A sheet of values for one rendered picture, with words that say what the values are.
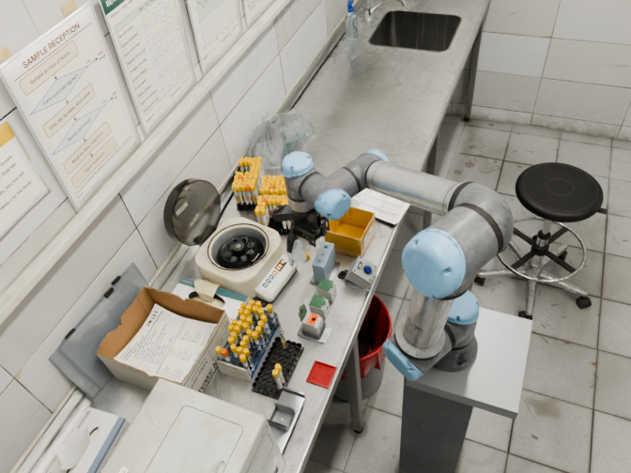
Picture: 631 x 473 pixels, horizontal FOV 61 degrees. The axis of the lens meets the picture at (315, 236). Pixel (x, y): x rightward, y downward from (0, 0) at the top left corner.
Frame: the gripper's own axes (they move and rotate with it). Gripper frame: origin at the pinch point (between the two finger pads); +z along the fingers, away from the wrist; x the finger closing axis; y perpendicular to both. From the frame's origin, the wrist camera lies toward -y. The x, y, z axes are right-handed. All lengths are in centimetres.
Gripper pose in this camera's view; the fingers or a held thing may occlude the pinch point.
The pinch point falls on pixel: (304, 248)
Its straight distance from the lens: 155.4
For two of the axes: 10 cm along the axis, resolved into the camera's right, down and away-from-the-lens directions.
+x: 5.6, -6.6, 5.0
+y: 8.2, 3.8, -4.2
